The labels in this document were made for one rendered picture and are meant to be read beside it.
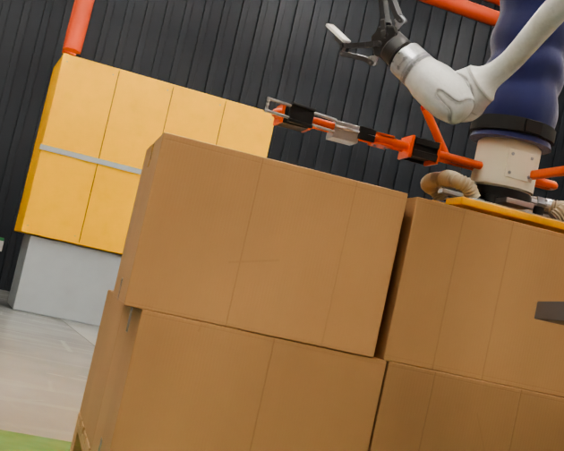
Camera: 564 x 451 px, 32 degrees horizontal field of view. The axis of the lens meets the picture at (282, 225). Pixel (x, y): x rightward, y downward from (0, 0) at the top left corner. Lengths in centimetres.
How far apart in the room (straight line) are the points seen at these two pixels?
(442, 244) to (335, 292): 30
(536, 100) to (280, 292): 87
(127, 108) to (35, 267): 176
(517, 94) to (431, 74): 44
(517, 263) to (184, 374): 86
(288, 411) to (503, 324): 58
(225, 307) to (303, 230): 25
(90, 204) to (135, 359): 740
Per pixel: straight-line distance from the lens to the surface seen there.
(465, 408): 246
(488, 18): 1165
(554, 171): 254
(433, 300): 240
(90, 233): 959
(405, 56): 230
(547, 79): 270
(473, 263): 244
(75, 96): 965
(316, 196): 230
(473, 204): 251
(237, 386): 227
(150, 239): 222
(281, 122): 247
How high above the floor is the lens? 63
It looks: 4 degrees up
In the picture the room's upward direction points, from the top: 12 degrees clockwise
